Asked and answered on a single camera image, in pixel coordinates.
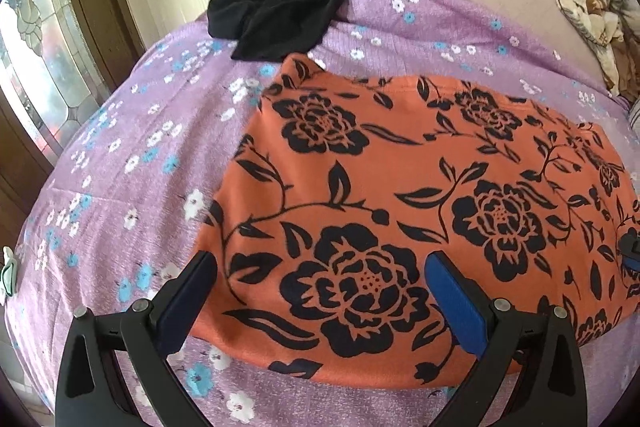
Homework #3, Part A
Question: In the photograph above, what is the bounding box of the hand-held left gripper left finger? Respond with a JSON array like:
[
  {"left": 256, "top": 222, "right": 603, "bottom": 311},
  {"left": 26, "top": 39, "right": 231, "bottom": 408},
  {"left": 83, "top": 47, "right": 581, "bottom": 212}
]
[{"left": 54, "top": 251, "right": 218, "bottom": 427}]

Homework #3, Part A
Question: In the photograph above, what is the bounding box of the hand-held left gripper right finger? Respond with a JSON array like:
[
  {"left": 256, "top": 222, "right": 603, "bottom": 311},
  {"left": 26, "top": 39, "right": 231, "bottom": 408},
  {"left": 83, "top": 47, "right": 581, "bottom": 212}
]
[{"left": 424, "top": 251, "right": 588, "bottom": 427}]

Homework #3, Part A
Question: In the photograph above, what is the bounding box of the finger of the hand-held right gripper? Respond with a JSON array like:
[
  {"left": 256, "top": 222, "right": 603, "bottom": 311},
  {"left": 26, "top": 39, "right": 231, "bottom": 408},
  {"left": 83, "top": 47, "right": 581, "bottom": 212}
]
[{"left": 618, "top": 227, "right": 640, "bottom": 275}]

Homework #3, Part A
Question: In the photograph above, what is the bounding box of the orange black floral shirt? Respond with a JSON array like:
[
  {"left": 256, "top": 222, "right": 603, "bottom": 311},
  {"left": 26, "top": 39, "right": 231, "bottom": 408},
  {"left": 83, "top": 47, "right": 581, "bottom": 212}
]
[{"left": 194, "top": 55, "right": 640, "bottom": 390}]

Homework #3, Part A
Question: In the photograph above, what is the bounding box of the small white green cloth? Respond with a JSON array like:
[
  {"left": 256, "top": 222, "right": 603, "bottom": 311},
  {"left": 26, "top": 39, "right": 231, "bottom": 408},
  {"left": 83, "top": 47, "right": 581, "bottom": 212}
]
[{"left": 0, "top": 246, "right": 21, "bottom": 305}]

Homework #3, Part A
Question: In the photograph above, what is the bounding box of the purple floral bedsheet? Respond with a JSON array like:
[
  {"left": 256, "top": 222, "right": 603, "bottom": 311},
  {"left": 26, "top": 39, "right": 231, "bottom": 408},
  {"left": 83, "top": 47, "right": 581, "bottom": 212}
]
[{"left": 0, "top": 0, "right": 640, "bottom": 427}]

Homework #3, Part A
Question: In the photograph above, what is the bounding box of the cream brown floral blanket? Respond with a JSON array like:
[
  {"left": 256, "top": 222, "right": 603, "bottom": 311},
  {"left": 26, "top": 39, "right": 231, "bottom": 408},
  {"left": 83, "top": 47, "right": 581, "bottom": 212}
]
[{"left": 554, "top": 0, "right": 640, "bottom": 95}]

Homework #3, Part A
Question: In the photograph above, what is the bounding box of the stained glass wooden door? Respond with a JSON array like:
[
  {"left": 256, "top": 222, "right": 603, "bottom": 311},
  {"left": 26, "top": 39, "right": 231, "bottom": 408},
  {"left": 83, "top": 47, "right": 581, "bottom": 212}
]
[{"left": 0, "top": 0, "right": 146, "bottom": 228}]

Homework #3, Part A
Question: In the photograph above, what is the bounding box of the black cloth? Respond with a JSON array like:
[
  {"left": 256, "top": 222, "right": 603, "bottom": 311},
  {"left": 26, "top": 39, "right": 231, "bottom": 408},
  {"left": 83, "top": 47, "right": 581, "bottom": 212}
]
[{"left": 207, "top": 0, "right": 351, "bottom": 62}]

